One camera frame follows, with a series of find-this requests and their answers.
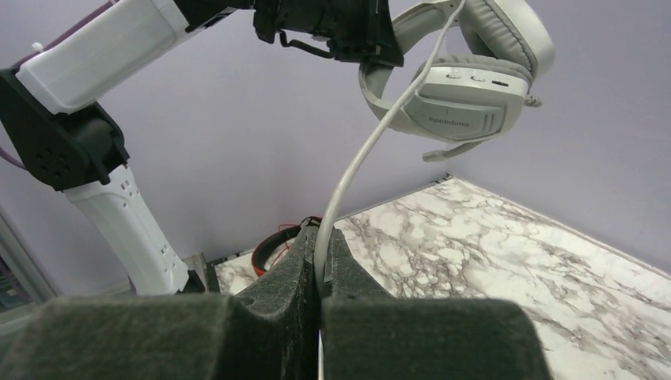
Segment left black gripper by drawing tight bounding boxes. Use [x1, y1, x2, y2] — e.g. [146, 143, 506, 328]
[253, 0, 404, 67]

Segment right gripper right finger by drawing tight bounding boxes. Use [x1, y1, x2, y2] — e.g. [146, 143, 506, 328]
[321, 230, 551, 379]

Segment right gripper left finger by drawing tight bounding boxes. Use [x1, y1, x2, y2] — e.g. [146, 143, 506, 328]
[1, 227, 318, 379]

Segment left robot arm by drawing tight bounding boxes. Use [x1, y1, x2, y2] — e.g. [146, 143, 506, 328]
[1, 0, 404, 296]

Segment red headphones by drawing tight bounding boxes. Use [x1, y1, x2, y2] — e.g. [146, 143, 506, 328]
[251, 216, 322, 277]

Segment aluminium frame rail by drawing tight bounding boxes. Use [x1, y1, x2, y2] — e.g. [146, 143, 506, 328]
[181, 253, 222, 294]

